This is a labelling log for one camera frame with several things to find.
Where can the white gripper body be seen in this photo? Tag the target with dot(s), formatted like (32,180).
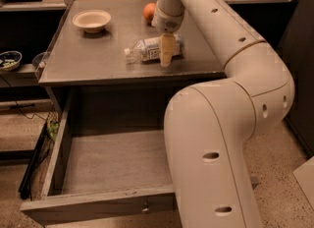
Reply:
(167,22)

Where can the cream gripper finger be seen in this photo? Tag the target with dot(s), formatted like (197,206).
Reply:
(167,49)

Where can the clear blue-label plastic bottle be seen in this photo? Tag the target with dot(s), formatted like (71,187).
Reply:
(148,49)

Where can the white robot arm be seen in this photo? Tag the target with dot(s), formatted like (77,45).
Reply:
(206,124)

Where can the open grey top drawer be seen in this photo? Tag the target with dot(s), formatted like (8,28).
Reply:
(109,158)

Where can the round metal drawer knob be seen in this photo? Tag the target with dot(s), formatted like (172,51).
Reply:
(146,208)

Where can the orange fruit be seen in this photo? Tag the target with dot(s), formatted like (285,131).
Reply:
(148,12)

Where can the beige paper bowl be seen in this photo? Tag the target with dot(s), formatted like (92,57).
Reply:
(92,21)

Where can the grey wooden cabinet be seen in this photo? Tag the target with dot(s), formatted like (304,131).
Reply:
(83,59)

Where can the blue patterned bowl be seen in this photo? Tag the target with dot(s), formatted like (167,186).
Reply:
(10,60)

